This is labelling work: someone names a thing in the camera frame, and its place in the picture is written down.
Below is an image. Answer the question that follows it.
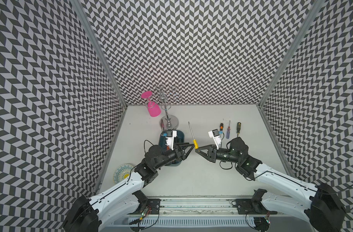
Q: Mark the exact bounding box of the purple red screwdriver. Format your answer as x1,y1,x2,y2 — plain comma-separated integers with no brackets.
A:
225,121,231,139

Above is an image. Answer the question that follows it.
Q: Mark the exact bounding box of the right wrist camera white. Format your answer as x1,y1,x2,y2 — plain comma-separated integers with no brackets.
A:
208,129,221,149

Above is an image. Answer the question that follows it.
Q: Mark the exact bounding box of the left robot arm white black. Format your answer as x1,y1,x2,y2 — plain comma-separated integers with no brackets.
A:
63,143,194,232

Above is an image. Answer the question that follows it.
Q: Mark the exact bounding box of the black yellow screwdriver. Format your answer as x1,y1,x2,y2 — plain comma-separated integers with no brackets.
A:
236,122,241,137

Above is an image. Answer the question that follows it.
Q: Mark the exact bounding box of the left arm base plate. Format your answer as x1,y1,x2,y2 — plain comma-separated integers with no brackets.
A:
133,198,161,215

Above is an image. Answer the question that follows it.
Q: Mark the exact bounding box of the yellow patterned plate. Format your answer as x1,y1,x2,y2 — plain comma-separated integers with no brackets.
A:
113,163,134,184

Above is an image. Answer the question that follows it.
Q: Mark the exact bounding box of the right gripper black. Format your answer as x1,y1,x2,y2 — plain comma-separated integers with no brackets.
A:
195,144,240,163

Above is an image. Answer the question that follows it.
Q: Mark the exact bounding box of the teal plastic storage box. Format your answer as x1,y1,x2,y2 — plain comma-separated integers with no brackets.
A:
158,130,185,167

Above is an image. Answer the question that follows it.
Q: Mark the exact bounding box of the chrome glass holder stand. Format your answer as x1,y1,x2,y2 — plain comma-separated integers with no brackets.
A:
155,85,179,130

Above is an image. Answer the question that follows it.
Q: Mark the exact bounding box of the yellow slim screwdriver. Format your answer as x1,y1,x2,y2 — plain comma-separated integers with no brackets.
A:
188,122,199,149

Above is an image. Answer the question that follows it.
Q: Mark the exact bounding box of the aluminium front rail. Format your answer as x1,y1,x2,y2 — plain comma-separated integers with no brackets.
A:
101,197,325,218

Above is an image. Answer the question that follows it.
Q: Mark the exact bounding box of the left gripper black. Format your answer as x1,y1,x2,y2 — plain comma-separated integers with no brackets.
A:
153,142,194,170

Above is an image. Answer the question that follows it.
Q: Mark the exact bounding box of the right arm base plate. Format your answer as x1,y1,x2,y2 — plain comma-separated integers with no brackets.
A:
234,199,268,215

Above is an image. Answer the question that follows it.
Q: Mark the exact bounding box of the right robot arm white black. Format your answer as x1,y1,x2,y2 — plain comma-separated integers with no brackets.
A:
195,137,346,232

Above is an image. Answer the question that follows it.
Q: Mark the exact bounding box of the pink plastic wine glass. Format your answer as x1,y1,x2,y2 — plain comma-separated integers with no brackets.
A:
141,91,161,118

